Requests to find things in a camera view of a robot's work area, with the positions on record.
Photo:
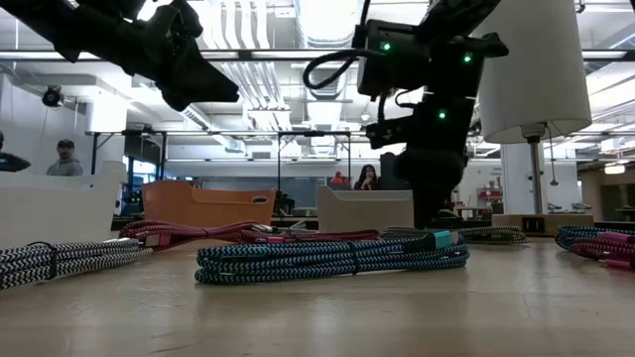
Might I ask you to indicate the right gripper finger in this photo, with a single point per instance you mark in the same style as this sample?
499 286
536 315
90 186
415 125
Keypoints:
429 208

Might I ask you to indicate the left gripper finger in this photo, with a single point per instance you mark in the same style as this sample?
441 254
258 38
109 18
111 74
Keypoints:
198 84

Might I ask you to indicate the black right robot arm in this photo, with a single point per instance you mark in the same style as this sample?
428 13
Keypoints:
446 74

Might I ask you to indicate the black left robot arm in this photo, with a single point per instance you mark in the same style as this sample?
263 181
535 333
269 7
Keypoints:
49 25

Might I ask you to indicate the person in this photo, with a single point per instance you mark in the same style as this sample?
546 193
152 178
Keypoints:
10 162
65 163
367 179

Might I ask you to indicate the beige plastic bin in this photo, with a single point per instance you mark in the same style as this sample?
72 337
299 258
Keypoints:
362 213

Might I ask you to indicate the metal lamp pole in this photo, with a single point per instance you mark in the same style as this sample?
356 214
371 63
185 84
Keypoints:
536 173

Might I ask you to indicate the orange plastic bin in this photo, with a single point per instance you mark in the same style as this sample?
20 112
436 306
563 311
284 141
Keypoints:
198 205

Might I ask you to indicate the wooden lamp base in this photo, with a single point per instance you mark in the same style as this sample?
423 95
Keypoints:
565 223

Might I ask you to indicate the white lamp shade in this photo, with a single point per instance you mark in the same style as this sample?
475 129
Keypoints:
536 74

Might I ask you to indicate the white plastic bin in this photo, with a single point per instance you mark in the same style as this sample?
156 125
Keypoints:
54 208

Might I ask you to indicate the black background workstation frame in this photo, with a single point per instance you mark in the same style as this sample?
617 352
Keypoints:
279 158

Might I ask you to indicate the wall security camera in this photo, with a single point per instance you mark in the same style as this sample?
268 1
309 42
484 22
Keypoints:
51 96

